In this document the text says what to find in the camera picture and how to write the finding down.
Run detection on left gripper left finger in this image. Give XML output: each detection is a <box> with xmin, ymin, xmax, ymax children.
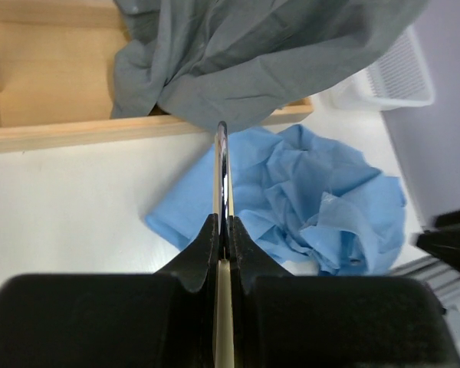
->
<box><xmin>0</xmin><ymin>215</ymin><xmax>219</xmax><ymax>367</ymax></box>

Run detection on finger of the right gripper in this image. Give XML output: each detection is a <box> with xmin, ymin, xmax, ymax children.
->
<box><xmin>416</xmin><ymin>210</ymin><xmax>460</xmax><ymax>263</ymax></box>

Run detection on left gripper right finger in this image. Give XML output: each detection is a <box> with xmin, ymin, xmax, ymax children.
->
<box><xmin>229</xmin><ymin>218</ymin><xmax>460</xmax><ymax>367</ymax></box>

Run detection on blue shirt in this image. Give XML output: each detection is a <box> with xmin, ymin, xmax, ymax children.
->
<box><xmin>144</xmin><ymin>123</ymin><xmax>408</xmax><ymax>277</ymax></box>

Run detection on cream wooden hanger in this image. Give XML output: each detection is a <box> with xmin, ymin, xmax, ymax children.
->
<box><xmin>213</xmin><ymin>121</ymin><xmax>235</xmax><ymax>367</ymax></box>

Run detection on grey shirt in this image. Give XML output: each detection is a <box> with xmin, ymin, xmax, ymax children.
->
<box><xmin>111</xmin><ymin>0</ymin><xmax>426</xmax><ymax>131</ymax></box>

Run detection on white plastic basket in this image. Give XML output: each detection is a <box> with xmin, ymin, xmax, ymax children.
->
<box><xmin>320</xmin><ymin>26</ymin><xmax>435</xmax><ymax>112</ymax></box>

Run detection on wooden clothes rack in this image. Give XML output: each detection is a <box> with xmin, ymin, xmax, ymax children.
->
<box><xmin>0</xmin><ymin>0</ymin><xmax>314</xmax><ymax>154</ymax></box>

